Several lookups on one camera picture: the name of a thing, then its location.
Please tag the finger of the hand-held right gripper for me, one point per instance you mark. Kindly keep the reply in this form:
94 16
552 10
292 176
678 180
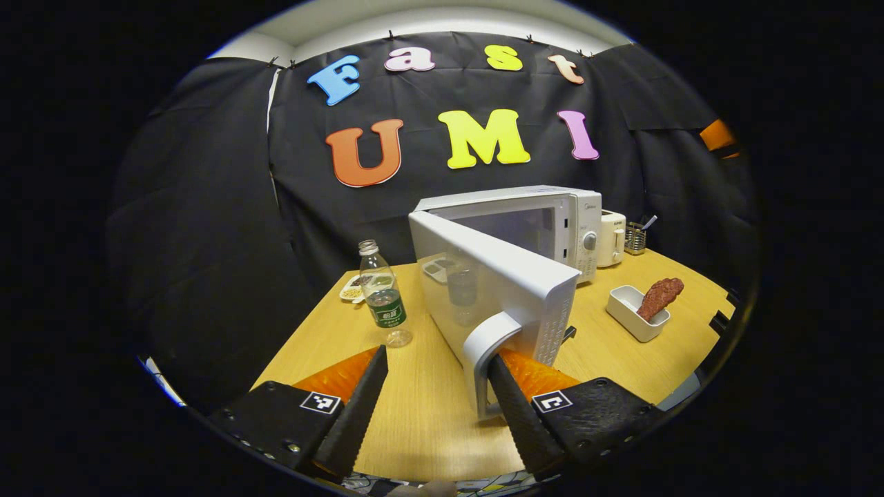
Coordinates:
718 137

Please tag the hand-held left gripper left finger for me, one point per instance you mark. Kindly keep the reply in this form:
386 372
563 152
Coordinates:
356 421

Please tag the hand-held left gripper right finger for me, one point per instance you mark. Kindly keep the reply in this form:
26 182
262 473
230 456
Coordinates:
525 424

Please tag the white microwave oven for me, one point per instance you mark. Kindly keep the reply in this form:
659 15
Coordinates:
511 276

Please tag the brown meat piece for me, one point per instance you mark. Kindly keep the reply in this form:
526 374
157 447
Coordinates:
659 297

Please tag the metal spoon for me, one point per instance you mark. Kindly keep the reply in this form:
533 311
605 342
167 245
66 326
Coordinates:
649 222

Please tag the clear plastic water bottle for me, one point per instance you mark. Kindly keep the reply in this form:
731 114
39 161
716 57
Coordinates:
385 304

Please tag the white divided snack plate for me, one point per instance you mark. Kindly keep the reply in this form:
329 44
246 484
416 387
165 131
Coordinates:
351 290

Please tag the white toaster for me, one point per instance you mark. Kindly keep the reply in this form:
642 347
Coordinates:
611 238

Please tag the white rectangular tray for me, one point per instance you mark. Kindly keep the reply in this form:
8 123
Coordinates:
625 307

